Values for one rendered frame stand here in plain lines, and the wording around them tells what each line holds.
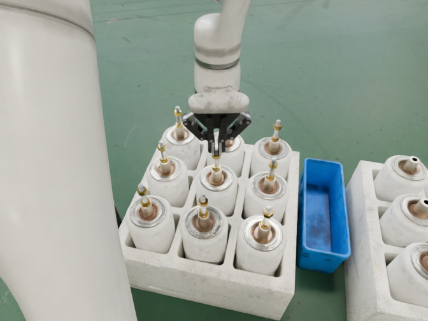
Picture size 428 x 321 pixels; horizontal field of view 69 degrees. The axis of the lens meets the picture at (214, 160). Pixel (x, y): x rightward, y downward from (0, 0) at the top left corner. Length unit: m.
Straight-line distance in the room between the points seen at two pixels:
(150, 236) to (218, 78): 0.34
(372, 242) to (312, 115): 0.67
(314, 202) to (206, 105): 0.63
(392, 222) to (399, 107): 0.80
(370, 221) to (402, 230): 0.07
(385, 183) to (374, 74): 0.89
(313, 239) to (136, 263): 0.49
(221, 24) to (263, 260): 0.41
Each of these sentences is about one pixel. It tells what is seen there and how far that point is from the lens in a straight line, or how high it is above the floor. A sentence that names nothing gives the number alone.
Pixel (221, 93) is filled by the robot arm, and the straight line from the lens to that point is 0.48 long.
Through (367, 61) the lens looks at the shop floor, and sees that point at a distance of 1.75.
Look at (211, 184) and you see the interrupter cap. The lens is 0.68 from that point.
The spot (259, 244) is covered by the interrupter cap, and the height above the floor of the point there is 0.25.
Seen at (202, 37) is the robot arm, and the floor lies 0.59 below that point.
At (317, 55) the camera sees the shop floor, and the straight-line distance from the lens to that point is 1.71.
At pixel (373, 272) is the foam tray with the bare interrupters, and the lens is 0.74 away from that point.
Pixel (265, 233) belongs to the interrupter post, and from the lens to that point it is 0.60.
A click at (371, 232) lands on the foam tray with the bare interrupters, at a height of 0.18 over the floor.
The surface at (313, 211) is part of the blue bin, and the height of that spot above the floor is 0.00.
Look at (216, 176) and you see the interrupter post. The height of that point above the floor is 0.27.
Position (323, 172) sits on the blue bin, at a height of 0.08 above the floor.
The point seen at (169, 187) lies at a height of 0.24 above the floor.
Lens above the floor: 0.79
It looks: 48 degrees down
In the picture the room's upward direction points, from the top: straight up
